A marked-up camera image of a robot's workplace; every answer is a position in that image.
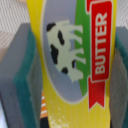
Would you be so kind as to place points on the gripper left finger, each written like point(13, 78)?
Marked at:
point(21, 81)

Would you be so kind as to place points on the fork with wooden handle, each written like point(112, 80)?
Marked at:
point(43, 113)

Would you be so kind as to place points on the woven beige placemat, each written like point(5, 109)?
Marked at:
point(14, 12)

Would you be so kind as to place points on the yellow butter box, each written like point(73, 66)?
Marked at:
point(76, 40)

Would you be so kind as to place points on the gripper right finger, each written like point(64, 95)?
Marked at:
point(119, 81)

